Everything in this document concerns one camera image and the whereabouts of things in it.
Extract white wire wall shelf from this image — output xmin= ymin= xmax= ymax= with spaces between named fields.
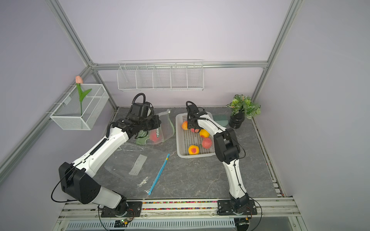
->
xmin=117 ymin=59 xmax=204 ymax=91

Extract orange-red peach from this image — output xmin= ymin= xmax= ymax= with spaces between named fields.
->
xmin=182 ymin=121 xmax=188 ymax=131

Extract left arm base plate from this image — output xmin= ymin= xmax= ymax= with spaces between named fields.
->
xmin=100 ymin=201 xmax=143 ymax=218

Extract red peach front right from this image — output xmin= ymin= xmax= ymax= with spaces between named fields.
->
xmin=201 ymin=138 xmax=213 ymax=149

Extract pink artificial tulip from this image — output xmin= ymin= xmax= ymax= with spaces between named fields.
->
xmin=75 ymin=76 xmax=92 ymax=116

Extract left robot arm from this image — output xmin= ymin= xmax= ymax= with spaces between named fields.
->
xmin=59 ymin=101 xmax=161 ymax=216

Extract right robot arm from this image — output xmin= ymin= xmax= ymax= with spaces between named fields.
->
xmin=186 ymin=101 xmax=250 ymax=213

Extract green printed zip-top bag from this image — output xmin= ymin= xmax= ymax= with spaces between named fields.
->
xmin=135 ymin=109 xmax=175 ymax=145

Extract green dustpan scoop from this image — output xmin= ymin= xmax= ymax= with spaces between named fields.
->
xmin=213 ymin=114 xmax=229 ymax=127

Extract yellow-red peach front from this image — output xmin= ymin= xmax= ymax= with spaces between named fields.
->
xmin=188 ymin=145 xmax=199 ymax=155

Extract clear blue-zipper bag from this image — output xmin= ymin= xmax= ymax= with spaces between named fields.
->
xmin=104 ymin=143 xmax=170 ymax=195

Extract yellow peach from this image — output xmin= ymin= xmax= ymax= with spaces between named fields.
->
xmin=199 ymin=129 xmax=210 ymax=138

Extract potted green plant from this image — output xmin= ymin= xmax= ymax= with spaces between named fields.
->
xmin=226 ymin=94 xmax=261 ymax=129

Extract white plastic basket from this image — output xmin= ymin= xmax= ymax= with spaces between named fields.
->
xmin=175 ymin=113 xmax=215 ymax=158

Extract white mesh wall basket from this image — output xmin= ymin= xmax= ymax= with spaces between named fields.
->
xmin=50 ymin=84 xmax=109 ymax=131

